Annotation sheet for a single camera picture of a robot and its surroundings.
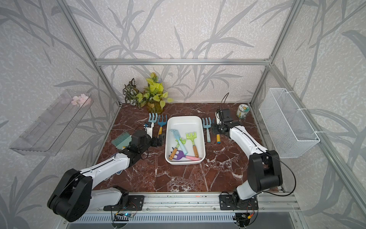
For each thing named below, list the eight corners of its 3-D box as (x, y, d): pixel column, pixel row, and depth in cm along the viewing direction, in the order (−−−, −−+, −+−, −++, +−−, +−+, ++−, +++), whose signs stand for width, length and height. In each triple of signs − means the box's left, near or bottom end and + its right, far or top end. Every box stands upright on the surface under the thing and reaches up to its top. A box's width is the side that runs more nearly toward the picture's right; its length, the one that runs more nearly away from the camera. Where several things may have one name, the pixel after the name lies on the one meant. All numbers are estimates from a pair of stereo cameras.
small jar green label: (237, 119, 112) (240, 112, 106) (235, 111, 118) (238, 104, 111) (247, 119, 112) (251, 112, 106) (245, 111, 118) (248, 104, 111)
